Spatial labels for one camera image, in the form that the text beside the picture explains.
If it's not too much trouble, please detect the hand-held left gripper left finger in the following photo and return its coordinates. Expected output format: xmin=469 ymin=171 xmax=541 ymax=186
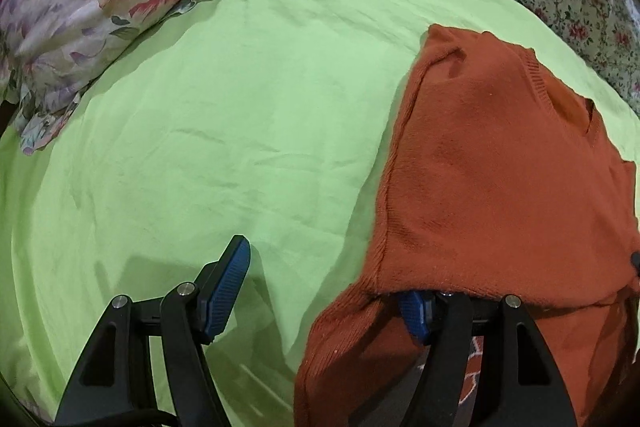
xmin=52 ymin=234 xmax=252 ymax=427

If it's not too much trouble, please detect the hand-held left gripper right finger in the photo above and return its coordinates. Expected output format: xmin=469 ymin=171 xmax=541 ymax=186
xmin=397 ymin=289 xmax=578 ymax=427

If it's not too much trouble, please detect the light green bed sheet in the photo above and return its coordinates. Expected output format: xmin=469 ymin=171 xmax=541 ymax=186
xmin=0 ymin=0 xmax=640 ymax=427

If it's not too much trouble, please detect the orange knit sweater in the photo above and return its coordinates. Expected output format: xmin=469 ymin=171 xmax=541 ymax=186
xmin=294 ymin=24 xmax=640 ymax=427

